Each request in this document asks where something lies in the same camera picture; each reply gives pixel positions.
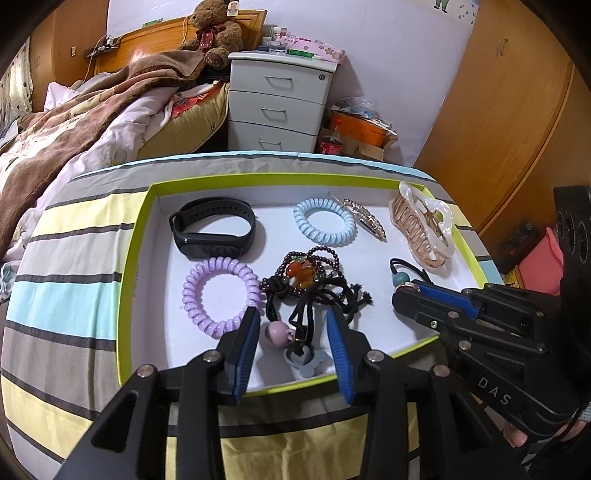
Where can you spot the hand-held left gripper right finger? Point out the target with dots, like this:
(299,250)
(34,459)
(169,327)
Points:
(341,355)

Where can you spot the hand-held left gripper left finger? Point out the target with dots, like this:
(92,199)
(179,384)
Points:
(247,341)

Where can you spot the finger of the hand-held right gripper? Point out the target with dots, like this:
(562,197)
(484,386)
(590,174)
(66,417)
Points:
(415,307)
(448,295)

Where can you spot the rhinestone hair clip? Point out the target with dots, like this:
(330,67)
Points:
(364,219)

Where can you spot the white tray green rim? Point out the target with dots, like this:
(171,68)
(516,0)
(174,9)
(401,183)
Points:
(277,230)

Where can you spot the person's right forearm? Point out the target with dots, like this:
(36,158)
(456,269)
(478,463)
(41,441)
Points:
(568,454)

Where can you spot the person's right hand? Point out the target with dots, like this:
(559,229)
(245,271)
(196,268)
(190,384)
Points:
(516,434)

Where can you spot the white claw hair clip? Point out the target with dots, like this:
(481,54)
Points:
(415,230)

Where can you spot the pink bag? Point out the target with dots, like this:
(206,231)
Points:
(542,261)

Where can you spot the black smart band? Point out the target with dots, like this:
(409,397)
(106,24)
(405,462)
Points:
(184,235)

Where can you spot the orange storage bin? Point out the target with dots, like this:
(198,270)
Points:
(360,131)

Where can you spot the cola bottle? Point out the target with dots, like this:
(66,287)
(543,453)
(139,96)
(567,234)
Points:
(331,143)

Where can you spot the wooden wardrobe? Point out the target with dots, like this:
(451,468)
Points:
(508,115)

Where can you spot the yellow patterned pillow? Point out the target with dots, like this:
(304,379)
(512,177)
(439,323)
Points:
(194,120)

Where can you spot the pale quilt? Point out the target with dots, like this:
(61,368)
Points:
(120,138)

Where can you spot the white drawer nightstand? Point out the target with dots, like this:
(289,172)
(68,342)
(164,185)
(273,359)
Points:
(277,101)

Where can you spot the pink floral box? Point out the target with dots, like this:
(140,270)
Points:
(318,50)

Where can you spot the bed with blankets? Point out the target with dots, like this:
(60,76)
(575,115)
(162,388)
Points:
(69,115)

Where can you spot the brown teddy bear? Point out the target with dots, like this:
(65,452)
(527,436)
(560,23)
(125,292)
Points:
(212,32)

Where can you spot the wooden headboard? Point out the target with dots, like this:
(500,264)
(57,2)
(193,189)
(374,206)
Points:
(138,46)

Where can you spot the patterned curtain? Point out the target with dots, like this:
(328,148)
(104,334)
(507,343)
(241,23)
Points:
(16,83)

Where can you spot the wooden cabinet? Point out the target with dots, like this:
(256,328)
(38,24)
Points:
(69,37)

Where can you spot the wall sticker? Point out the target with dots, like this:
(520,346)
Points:
(455,7)

